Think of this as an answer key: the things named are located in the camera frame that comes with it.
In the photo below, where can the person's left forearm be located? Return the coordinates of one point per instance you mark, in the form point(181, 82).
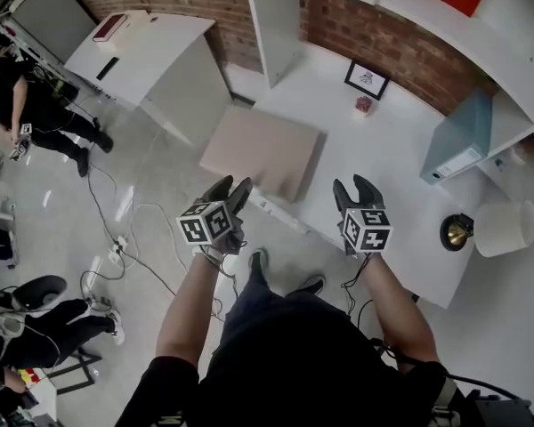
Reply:
point(187, 309)

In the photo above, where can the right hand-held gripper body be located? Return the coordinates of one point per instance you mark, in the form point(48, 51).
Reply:
point(367, 231)

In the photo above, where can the white drawer desk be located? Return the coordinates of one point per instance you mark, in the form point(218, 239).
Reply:
point(160, 51)

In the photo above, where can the white lamp shade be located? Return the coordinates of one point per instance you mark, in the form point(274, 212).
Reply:
point(503, 229)

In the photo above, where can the black round stool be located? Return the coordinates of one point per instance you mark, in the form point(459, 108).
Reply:
point(40, 292)

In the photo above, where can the black phone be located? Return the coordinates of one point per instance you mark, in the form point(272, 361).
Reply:
point(107, 68)

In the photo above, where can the black framed picture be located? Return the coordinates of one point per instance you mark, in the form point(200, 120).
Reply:
point(367, 79)

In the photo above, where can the white power strip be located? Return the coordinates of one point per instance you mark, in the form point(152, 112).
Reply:
point(118, 249)

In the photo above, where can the small red ornament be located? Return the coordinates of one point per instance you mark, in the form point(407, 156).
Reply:
point(364, 106)

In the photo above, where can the small white figurine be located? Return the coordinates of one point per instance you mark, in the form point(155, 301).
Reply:
point(519, 155)

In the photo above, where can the white shelf unit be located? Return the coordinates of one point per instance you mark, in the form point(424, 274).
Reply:
point(276, 25)

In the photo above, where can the small blue item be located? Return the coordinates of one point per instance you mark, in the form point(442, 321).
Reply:
point(499, 163)

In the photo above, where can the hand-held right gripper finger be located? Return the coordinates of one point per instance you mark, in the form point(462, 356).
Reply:
point(342, 196)
point(371, 194)

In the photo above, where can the grey cabinet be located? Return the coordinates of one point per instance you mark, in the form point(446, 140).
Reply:
point(49, 11)

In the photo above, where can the person's black shoe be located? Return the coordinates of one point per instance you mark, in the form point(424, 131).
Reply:
point(311, 285)
point(258, 265)

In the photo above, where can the light blue binder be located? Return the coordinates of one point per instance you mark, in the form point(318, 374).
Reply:
point(458, 140)

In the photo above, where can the person's black clothing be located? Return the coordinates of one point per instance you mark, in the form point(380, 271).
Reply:
point(293, 363)

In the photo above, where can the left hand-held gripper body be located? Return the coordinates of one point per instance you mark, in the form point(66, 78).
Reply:
point(204, 227)

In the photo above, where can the beige box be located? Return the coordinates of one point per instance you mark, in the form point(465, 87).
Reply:
point(262, 149)

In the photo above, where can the dark red book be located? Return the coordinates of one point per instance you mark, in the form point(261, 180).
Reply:
point(109, 28)

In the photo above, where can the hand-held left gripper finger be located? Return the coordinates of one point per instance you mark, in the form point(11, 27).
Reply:
point(218, 189)
point(242, 196)

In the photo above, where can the person's right forearm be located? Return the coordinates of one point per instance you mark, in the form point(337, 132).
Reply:
point(396, 305)

